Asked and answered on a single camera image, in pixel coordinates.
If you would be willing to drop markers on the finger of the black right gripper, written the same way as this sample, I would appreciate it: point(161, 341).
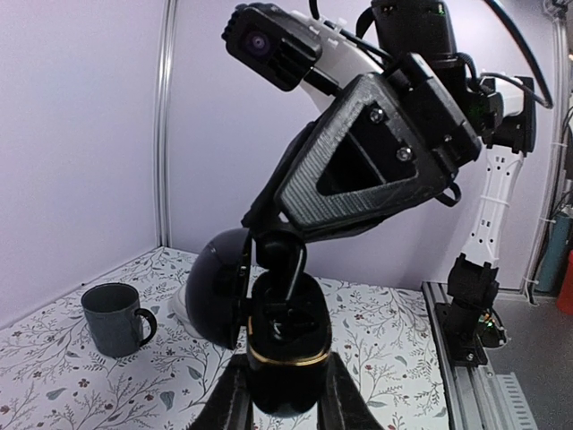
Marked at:
point(262, 219)

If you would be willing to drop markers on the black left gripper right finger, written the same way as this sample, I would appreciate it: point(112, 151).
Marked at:
point(341, 405)

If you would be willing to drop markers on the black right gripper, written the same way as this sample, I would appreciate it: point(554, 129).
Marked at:
point(366, 158)

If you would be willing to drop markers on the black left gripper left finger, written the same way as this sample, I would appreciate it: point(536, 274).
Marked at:
point(229, 406)

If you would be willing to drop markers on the black earbud charging case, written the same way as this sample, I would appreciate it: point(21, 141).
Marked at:
point(227, 290)

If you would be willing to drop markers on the black earbud further back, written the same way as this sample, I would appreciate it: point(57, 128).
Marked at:
point(284, 254)

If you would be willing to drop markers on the black earbud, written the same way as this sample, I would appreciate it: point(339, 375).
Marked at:
point(291, 324)

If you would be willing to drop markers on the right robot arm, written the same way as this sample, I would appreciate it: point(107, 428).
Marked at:
point(389, 29)

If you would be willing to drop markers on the dark grey mug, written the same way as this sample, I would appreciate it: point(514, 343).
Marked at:
point(118, 324)

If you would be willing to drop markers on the floral patterned table mat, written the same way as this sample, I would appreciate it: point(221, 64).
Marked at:
point(52, 376)

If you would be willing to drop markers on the teal cylinder bottle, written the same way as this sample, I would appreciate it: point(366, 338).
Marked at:
point(555, 253)

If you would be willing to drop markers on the red shaker bottle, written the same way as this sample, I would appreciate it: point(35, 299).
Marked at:
point(564, 300)

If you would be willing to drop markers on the front aluminium rail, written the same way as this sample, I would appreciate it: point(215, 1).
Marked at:
point(477, 397)

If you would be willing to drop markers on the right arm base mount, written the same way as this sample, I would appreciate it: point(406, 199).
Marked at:
point(474, 322)

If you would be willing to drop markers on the left aluminium frame post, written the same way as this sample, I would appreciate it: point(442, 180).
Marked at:
point(161, 116)

